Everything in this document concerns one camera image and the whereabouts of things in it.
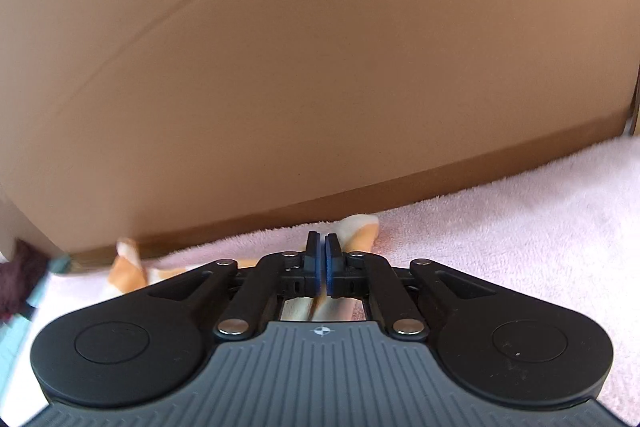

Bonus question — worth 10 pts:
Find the teal blanket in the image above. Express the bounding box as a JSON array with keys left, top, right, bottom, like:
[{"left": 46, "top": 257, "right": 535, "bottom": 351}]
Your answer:
[{"left": 0, "top": 254, "right": 73, "bottom": 388}]

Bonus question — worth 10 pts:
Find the plain cardboard box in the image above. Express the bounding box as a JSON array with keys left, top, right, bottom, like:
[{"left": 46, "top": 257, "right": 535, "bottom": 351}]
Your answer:
[{"left": 624, "top": 72, "right": 640, "bottom": 138}]

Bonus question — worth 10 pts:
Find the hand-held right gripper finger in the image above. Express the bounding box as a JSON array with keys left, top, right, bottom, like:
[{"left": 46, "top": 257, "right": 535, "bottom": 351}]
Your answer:
[
  {"left": 326, "top": 234, "right": 501, "bottom": 341},
  {"left": 142, "top": 231, "right": 325, "bottom": 341}
]

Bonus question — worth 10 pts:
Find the dark brown cloth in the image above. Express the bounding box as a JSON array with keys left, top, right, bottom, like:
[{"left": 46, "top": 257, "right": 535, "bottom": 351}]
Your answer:
[{"left": 0, "top": 239, "right": 51, "bottom": 323}]

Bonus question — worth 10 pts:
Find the orange and white striped sweater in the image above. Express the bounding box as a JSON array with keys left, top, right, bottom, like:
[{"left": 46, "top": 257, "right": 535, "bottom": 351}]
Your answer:
[{"left": 107, "top": 214, "right": 381, "bottom": 323}]

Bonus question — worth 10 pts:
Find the pink fluffy towel blanket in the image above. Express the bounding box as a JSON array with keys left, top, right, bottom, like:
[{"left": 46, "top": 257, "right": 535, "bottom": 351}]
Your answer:
[{"left": 0, "top": 137, "right": 640, "bottom": 427}]

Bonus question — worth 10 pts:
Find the large cardboard box with labels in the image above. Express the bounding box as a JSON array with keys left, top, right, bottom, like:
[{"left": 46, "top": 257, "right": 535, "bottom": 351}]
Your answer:
[{"left": 0, "top": 0, "right": 640, "bottom": 275}]

